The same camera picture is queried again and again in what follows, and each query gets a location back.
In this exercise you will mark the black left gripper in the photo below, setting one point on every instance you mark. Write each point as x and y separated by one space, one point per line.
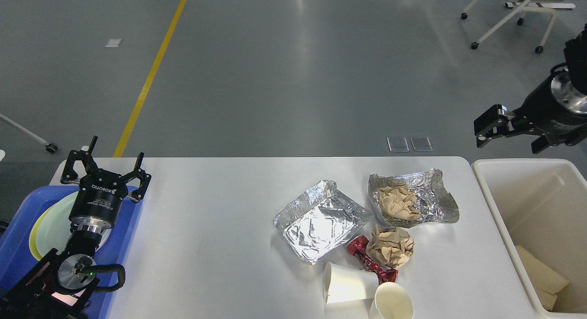
98 202

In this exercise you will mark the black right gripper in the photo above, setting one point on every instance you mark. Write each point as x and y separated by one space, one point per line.
556 107

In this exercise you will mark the mint green plate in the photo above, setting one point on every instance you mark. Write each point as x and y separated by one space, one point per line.
63 208

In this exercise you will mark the aluminium foil tray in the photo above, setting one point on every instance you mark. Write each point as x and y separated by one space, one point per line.
432 201
319 220

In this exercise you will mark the brown paper sheet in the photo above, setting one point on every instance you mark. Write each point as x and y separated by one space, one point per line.
546 282

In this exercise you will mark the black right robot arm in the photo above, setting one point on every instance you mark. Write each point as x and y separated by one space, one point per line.
575 52

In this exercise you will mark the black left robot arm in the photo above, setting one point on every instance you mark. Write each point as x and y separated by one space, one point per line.
61 284

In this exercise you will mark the white chair leg left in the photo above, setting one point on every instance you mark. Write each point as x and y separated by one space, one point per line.
44 150

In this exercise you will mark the beige plastic bin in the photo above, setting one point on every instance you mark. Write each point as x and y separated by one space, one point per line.
540 204

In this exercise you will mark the yellow plate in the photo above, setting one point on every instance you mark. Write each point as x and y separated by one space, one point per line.
43 236

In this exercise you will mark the right floor socket cover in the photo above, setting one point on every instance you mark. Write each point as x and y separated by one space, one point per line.
421 144

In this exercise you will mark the floor socket cover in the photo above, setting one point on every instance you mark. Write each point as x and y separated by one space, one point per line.
398 145
421 144

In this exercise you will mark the left floor socket cover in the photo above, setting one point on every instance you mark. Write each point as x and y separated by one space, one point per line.
398 145

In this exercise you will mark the crumpled brown paper ball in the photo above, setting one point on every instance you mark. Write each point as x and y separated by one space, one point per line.
392 247

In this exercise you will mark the red foil wrapper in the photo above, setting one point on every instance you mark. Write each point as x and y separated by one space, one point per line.
358 248

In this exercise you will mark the upright white paper cup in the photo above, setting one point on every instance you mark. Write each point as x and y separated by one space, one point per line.
391 301

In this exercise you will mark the flat aluminium foil tray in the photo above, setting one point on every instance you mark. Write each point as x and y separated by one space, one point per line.
319 220

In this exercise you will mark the lying white paper cup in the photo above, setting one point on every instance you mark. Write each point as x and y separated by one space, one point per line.
342 284

